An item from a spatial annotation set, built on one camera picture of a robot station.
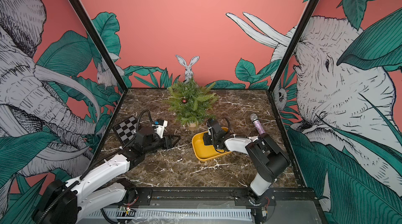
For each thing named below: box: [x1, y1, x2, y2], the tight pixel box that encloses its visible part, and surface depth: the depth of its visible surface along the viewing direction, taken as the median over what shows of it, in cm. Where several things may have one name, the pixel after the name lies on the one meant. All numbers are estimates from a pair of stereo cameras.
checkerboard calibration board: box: [113, 115, 138, 145], surface depth 97 cm
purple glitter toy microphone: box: [250, 113, 266, 136], surface depth 100 cm
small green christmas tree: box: [162, 79, 218, 130], surface depth 76 cm
